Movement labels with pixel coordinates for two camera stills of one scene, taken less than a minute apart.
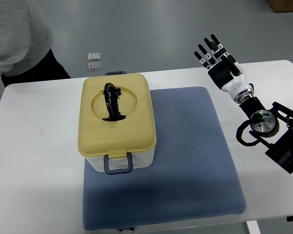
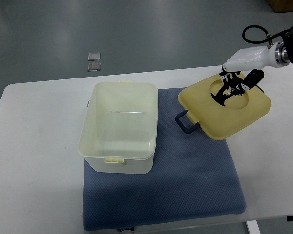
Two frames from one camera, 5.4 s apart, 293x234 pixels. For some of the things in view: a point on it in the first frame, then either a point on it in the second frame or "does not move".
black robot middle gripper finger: [217, 57] -> [227, 81]
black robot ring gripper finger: [207, 54] -> [234, 82]
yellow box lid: [136, 133] -> [217, 121]
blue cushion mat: [193, 175] does not move
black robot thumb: [230, 61] -> [252, 78]
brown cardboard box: [285, 6] does not move
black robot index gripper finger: [222, 50] -> [226, 74]
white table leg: [253, 227] does not move
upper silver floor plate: [94, 56] does not move
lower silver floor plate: [94, 66] does not move
